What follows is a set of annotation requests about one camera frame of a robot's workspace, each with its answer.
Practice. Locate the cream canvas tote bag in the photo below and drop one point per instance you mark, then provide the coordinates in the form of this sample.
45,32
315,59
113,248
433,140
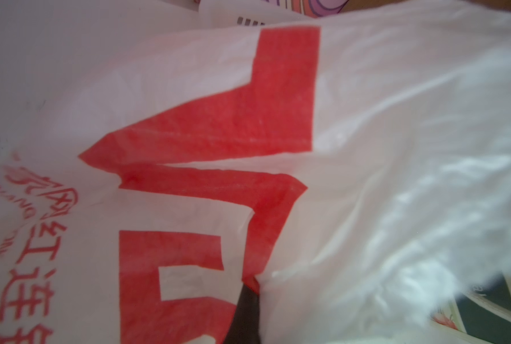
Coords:
482,315

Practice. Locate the white plastic grocery bag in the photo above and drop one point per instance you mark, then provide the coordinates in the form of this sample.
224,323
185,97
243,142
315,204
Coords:
353,173

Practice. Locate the white plastic perforated basket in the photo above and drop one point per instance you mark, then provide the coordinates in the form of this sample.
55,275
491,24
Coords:
222,14

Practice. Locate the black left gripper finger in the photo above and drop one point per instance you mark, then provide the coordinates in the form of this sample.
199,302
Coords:
244,328

